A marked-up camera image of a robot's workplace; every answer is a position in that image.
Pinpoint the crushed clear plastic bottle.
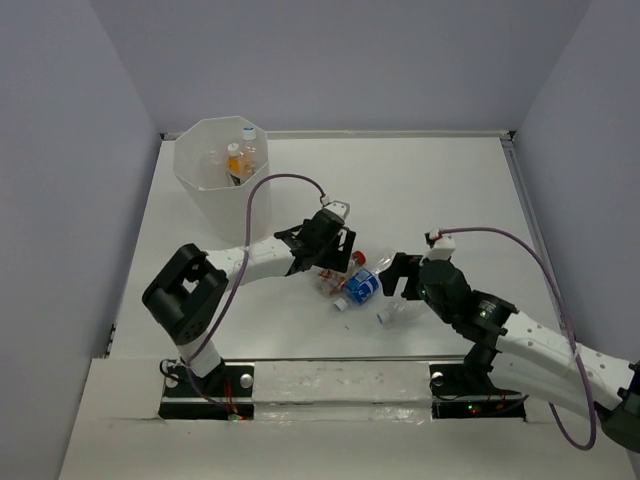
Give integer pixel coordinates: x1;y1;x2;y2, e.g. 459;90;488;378
370;248;397;279

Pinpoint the clear bottle red cap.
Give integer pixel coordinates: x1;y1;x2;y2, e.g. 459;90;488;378
314;250;366;297

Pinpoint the blue label bottle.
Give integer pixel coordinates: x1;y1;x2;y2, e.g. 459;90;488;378
333;268;380;312

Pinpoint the orange navy label tea bottle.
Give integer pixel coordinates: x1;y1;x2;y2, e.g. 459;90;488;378
226;143;252;186

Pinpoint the clear bottle white cap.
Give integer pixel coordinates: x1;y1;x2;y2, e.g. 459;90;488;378
241;127;260;176

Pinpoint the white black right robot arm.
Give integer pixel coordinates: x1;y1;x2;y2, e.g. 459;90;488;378
380;253;639;452

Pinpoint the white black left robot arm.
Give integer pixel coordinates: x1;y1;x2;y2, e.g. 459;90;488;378
142;201;355;395

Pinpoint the white plastic bin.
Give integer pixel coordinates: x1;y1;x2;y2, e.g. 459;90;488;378
173;116;270;245

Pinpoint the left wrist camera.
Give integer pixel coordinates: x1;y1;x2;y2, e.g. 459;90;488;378
323;200;350;222

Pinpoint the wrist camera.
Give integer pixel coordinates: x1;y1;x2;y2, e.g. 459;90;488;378
424;229;456;261
323;200;350;222

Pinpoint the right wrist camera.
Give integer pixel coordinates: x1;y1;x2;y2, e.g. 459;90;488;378
424;229;456;261

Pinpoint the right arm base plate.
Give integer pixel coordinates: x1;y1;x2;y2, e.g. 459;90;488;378
429;363;526;420

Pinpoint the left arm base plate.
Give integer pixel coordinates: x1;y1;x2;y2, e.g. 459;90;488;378
158;359;255;422

